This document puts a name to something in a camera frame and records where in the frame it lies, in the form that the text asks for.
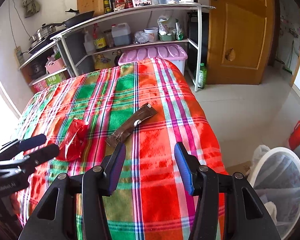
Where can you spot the plaid tablecloth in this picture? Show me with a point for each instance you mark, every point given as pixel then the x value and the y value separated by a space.
pixel 150 201

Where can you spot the red snack wrapper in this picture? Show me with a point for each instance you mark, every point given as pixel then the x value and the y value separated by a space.
pixel 74 142

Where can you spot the dark liquid plastic jug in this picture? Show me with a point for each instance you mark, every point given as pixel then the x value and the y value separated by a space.
pixel 121 34

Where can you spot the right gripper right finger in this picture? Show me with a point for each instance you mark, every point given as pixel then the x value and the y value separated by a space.
pixel 201 181

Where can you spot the yellow label oil bottle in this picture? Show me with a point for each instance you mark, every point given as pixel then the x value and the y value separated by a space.
pixel 99 39

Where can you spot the steel pot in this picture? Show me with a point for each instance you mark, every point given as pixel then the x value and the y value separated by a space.
pixel 41 34

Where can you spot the brown snack wrapper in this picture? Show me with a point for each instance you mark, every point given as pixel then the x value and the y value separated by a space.
pixel 126 129

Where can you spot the pink basket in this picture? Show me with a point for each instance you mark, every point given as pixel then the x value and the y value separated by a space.
pixel 54 66

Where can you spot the white metal shelf rack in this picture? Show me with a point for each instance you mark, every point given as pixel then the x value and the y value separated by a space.
pixel 73 49

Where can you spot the pink lid storage box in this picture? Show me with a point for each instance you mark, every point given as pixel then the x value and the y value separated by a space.
pixel 171 52

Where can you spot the green bottle on floor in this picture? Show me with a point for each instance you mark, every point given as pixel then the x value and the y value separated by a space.
pixel 202 76

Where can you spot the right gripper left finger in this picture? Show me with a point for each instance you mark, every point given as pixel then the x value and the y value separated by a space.
pixel 98 182

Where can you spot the pink utensil box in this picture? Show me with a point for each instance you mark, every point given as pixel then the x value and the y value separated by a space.
pixel 141 3

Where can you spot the wooden door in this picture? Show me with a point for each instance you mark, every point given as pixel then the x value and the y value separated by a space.
pixel 240 39

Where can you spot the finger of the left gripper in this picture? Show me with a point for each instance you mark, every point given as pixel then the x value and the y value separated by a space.
pixel 29 162
pixel 13 148

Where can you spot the black frying pan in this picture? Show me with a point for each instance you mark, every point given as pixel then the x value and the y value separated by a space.
pixel 78 17

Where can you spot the white trash bin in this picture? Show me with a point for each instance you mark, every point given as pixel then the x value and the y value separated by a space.
pixel 280 189

